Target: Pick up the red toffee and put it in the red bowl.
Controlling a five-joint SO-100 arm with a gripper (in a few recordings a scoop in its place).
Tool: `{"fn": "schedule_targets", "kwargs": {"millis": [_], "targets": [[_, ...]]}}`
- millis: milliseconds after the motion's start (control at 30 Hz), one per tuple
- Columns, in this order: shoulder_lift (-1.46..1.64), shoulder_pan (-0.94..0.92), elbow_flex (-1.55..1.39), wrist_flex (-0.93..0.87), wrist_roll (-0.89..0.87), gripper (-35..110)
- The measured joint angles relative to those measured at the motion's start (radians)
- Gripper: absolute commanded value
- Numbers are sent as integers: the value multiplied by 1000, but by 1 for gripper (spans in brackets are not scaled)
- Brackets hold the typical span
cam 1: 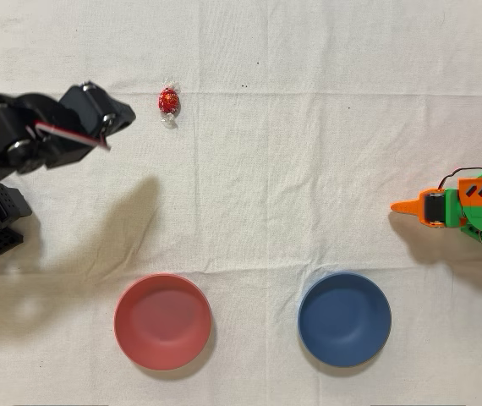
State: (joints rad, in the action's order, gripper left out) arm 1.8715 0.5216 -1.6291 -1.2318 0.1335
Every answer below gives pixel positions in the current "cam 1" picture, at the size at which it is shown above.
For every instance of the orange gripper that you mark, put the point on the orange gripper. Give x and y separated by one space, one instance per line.
435 207

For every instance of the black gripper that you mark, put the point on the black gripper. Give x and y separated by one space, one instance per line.
97 107

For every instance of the red candy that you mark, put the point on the red candy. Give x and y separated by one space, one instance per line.
169 100

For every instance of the blue bowl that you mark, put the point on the blue bowl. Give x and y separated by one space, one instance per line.
344 319

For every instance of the red bowl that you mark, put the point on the red bowl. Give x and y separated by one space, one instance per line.
162 321

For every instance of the white tablecloth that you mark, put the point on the white tablecloth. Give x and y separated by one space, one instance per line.
266 169

